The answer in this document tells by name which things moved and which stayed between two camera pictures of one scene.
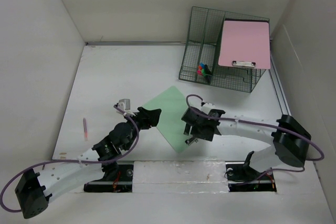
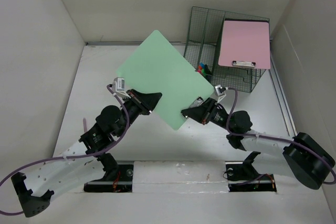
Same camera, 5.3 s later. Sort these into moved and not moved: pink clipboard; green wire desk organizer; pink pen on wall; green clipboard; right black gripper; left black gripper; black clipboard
Moved: left black gripper; right black gripper; green clipboard
Not moved: pink pen on wall; pink clipboard; black clipboard; green wire desk organizer
